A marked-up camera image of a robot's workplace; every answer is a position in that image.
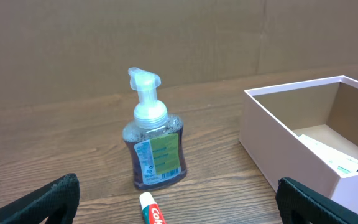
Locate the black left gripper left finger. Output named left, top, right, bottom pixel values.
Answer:
left=0, top=173, right=80, bottom=223

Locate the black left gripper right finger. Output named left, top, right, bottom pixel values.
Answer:
left=275, top=177, right=358, bottom=224

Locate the green white floss packet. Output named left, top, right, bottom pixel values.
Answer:
left=298, top=134, right=358, bottom=174

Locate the red green toothpaste tube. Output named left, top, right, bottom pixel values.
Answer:
left=139, top=192, right=167, bottom=224

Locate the white cardboard box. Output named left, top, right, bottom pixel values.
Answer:
left=239, top=76, right=358, bottom=214

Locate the clear soap pump bottle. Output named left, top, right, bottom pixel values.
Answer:
left=122, top=67, right=187, bottom=190

